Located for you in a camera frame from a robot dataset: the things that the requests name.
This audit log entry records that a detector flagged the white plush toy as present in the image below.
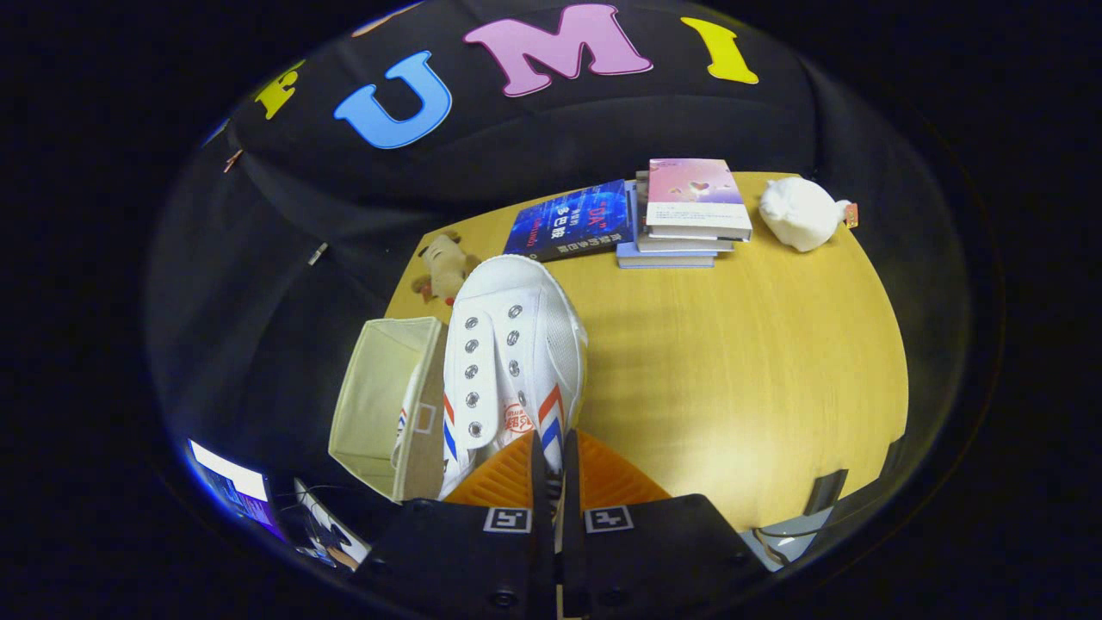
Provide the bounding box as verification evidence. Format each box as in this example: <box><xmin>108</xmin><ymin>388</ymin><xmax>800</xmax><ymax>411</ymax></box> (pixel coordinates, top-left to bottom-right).
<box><xmin>759</xmin><ymin>177</ymin><xmax>859</xmax><ymax>253</ymax></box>

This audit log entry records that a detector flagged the dark blue book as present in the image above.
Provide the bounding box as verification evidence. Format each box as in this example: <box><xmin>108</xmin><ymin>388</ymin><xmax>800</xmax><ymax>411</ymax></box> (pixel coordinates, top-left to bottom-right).
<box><xmin>504</xmin><ymin>179</ymin><xmax>636</xmax><ymax>263</ymax></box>

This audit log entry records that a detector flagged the tan plush dog toy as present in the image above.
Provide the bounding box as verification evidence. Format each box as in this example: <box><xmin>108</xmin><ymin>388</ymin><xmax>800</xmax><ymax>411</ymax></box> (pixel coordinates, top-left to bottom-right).
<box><xmin>412</xmin><ymin>232</ymin><xmax>481</xmax><ymax>304</ymax></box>

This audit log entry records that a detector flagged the white printed panel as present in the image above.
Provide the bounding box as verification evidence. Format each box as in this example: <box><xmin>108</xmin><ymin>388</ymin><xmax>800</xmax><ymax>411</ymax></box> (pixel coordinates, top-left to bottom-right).
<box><xmin>293</xmin><ymin>478</ymin><xmax>373</xmax><ymax>571</ymax></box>

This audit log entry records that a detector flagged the beige fabric storage box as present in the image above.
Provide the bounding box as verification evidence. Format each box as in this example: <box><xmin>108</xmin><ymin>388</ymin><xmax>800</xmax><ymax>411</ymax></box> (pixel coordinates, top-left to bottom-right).
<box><xmin>329</xmin><ymin>317</ymin><xmax>450</xmax><ymax>503</ymax></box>

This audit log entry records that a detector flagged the light blue book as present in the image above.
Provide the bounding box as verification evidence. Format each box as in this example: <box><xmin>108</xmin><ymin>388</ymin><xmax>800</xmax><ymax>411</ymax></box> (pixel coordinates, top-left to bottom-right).
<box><xmin>616</xmin><ymin>183</ymin><xmax>720</xmax><ymax>270</ymax></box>

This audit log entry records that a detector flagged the white canvas shoe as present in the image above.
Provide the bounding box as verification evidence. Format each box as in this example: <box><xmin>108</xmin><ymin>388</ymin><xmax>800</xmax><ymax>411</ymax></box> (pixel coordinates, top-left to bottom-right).
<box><xmin>392</xmin><ymin>357</ymin><xmax>449</xmax><ymax>473</ymax></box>
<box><xmin>437</xmin><ymin>254</ymin><xmax>591</xmax><ymax>500</ymax></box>

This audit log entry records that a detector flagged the black backdrop cloth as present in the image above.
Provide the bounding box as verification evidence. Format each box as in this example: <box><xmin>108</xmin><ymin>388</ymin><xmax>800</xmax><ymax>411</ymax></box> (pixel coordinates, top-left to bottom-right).
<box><xmin>146</xmin><ymin>0</ymin><xmax>974</xmax><ymax>552</ymax></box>

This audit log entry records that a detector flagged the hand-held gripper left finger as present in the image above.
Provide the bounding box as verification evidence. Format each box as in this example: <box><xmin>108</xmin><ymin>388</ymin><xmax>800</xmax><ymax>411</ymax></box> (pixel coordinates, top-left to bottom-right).
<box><xmin>357</xmin><ymin>429</ymin><xmax>556</xmax><ymax>620</ymax></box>

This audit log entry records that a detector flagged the computer screen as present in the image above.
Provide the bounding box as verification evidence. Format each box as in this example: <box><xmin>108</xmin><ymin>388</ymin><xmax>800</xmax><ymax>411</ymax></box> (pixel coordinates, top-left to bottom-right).
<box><xmin>188</xmin><ymin>439</ymin><xmax>287</xmax><ymax>542</ymax></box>

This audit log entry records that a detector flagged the black chair part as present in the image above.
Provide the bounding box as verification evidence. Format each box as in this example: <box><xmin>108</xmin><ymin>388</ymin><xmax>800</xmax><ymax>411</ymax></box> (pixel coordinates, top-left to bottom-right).
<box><xmin>803</xmin><ymin>469</ymin><xmax>851</xmax><ymax>518</ymax></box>

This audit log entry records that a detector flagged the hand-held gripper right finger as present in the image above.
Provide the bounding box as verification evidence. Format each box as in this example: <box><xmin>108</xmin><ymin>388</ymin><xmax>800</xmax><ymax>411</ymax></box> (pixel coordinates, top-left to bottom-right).
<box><xmin>560</xmin><ymin>429</ymin><xmax>769</xmax><ymax>620</ymax></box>

